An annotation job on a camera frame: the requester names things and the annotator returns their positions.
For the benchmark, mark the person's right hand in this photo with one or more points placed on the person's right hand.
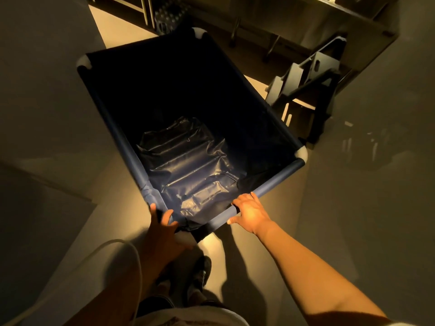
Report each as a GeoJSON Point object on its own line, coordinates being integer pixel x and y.
{"type": "Point", "coordinates": [249, 213]}

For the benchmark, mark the person's left hand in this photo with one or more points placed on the person's left hand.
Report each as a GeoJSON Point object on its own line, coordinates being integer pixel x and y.
{"type": "Point", "coordinates": [163, 239]}

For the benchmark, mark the person's right thumb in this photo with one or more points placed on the person's right thumb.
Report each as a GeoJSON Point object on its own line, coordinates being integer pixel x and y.
{"type": "Point", "coordinates": [233, 219]}

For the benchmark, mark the person's left middle finger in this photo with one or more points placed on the person's left middle finger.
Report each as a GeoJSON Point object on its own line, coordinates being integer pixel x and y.
{"type": "Point", "coordinates": [167, 217]}

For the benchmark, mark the blue fabric laundry cart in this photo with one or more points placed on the blue fabric laundry cart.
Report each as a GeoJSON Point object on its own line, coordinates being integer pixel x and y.
{"type": "Point", "coordinates": [210, 95]}

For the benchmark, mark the person's right forearm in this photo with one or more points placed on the person's right forearm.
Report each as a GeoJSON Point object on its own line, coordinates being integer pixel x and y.
{"type": "Point", "coordinates": [316, 278]}

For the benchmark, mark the person's left forearm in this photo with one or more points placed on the person's left forearm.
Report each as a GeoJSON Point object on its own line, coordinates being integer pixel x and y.
{"type": "Point", "coordinates": [112, 295]}

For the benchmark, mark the dark plastic bag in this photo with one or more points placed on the dark plastic bag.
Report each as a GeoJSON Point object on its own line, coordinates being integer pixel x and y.
{"type": "Point", "coordinates": [192, 169]}

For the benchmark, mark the person's black shoe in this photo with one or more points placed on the person's black shoe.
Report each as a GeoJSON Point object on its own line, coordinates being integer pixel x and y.
{"type": "Point", "coordinates": [163, 278]}
{"type": "Point", "coordinates": [201, 271]}

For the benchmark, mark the person's dark shorts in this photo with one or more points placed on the person's dark shorts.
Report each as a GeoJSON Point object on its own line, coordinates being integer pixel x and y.
{"type": "Point", "coordinates": [180, 303]}

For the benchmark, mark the person's white shirt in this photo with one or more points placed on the person's white shirt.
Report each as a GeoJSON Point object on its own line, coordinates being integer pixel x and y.
{"type": "Point", "coordinates": [190, 318]}

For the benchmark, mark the grey metal step stool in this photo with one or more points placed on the grey metal step stool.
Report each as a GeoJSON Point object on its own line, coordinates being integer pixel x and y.
{"type": "Point", "coordinates": [307, 84]}

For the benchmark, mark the pack of water bottles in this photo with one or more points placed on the pack of water bottles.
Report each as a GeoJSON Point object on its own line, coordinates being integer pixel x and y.
{"type": "Point", "coordinates": [170, 16]}

